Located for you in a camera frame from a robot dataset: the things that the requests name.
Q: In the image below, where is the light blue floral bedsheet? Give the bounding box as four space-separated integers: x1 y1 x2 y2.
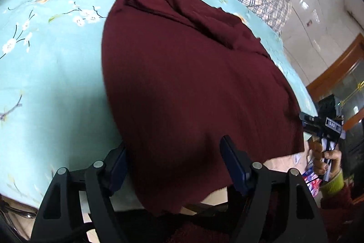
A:
1 0 316 208

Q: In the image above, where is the dark red knit sweater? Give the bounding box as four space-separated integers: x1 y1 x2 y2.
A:
102 0 303 213

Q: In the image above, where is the person's right hand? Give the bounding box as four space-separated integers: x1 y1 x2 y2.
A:
308 138 342 181

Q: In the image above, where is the green and red sleeve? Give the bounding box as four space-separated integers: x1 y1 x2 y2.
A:
320 171 363 242

